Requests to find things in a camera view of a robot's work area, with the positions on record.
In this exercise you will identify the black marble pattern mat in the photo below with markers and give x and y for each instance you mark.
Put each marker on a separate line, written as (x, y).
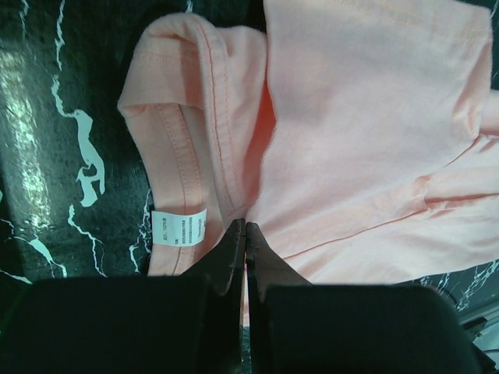
(76, 201)

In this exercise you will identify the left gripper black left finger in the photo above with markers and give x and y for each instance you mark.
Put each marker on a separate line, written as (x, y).
(180, 324)

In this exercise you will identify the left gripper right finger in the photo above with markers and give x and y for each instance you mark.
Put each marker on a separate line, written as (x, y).
(298, 327)

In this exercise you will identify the pink t-shirt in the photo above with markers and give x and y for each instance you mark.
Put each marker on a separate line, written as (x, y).
(361, 136)

